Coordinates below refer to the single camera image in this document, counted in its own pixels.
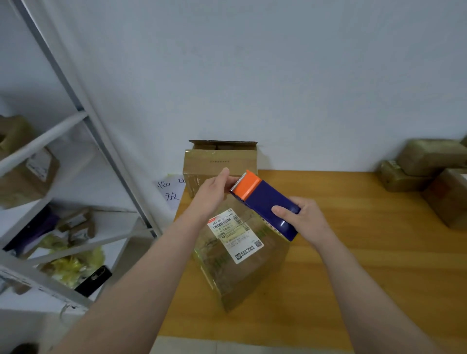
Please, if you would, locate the person's right hand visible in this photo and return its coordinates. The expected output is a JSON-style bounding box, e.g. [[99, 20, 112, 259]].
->
[[271, 195, 338, 251]]

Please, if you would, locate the person's left hand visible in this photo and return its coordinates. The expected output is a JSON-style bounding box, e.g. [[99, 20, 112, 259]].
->
[[186, 168, 240, 221]]

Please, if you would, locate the stack of cardboard boxes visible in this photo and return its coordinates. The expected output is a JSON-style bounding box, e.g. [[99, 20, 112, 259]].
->
[[182, 139, 259, 199]]

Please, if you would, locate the blue orange tape dispenser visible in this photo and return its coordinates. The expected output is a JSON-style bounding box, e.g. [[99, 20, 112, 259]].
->
[[231, 170, 302, 242]]

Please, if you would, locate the large green-printed cardboard box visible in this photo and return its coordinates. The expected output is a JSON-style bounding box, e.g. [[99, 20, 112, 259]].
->
[[191, 193, 291, 313]]

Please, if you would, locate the box barcode label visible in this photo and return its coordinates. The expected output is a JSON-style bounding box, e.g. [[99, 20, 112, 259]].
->
[[377, 159, 433, 193]]

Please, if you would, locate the small open-flap cardboard box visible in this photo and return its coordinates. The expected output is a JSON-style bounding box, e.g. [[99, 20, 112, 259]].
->
[[396, 139, 467, 177]]

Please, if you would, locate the cube red-printed cardboard box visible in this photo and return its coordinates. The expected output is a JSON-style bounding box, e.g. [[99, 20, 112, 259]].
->
[[423, 168, 467, 231]]

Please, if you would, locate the person's right forearm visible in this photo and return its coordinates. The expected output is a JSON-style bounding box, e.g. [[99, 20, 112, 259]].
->
[[317, 237, 446, 354]]

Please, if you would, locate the person's left forearm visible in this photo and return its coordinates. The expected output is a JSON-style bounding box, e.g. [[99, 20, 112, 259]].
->
[[54, 208, 209, 354]]

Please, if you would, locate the wooden table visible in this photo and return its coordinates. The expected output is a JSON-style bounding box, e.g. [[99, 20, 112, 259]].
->
[[159, 170, 467, 354]]

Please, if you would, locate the small open carton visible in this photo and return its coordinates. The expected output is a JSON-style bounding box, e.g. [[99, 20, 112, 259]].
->
[[58, 208, 96, 245]]

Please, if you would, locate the black mobile phone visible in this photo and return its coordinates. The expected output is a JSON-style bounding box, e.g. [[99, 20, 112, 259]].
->
[[74, 265, 113, 298]]

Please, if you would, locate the yellow plastic bag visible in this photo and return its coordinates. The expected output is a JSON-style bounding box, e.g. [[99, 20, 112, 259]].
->
[[40, 247, 107, 290]]

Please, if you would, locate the grey metal shelf rack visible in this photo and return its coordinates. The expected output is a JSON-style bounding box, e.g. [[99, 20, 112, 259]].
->
[[0, 0, 162, 311]]

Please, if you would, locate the dark blue bag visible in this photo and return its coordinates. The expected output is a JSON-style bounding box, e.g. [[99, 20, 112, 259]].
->
[[3, 206, 59, 256]]

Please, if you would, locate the large worn shelf carton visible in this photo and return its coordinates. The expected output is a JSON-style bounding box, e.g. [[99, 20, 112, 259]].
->
[[0, 115, 61, 210]]

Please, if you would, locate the white paper wall sign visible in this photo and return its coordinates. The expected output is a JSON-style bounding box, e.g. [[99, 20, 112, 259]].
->
[[155, 175, 187, 212]]

